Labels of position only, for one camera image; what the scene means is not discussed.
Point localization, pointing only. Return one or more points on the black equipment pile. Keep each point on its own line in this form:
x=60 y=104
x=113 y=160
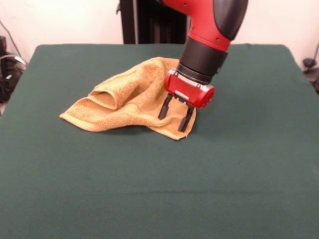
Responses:
x=11 y=79

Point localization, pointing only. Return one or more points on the dark green table cloth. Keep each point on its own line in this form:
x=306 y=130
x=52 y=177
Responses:
x=74 y=174

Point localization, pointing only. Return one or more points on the tan terry towel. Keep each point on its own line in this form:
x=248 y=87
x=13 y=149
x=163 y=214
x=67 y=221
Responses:
x=124 y=99

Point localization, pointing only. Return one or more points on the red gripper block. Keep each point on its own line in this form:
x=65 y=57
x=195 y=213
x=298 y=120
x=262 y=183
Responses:
x=187 y=92

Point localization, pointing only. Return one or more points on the small black box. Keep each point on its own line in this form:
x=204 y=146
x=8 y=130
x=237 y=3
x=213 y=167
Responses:
x=2 y=43

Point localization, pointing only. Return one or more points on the black floor device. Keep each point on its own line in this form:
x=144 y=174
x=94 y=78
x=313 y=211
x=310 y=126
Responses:
x=310 y=69

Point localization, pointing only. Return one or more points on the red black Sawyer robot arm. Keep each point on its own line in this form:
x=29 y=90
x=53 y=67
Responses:
x=207 y=30

